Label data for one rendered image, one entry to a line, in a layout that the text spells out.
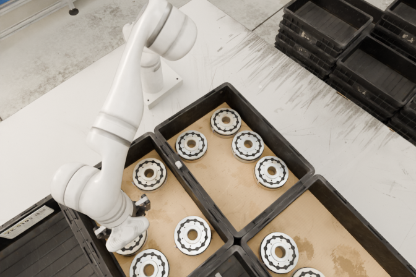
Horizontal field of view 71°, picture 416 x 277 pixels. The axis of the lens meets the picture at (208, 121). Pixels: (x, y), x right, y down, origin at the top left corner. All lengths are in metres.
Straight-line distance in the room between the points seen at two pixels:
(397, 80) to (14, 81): 2.50
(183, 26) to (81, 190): 0.32
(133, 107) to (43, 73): 2.00
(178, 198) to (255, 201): 0.23
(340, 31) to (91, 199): 1.69
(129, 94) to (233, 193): 0.53
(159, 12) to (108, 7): 2.25
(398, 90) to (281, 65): 0.81
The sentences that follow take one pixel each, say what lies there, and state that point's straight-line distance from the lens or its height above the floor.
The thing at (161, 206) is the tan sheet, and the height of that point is 0.83.
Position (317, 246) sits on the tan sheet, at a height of 0.83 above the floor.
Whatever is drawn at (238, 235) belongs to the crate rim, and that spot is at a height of 0.93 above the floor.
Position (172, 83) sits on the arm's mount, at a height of 0.74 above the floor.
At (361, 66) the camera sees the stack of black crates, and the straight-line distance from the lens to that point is 1.96.
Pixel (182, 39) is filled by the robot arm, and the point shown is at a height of 1.33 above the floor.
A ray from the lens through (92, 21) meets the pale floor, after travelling 2.70.
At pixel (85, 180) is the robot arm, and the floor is 1.29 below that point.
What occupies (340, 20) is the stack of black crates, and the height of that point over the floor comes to 0.49.
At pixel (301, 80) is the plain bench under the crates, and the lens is 1.33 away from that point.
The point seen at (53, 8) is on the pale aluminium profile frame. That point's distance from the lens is 2.72.
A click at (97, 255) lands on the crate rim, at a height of 0.93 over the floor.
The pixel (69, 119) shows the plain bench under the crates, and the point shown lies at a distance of 1.29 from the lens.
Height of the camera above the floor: 1.72
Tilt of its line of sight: 61 degrees down
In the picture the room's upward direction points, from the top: 1 degrees clockwise
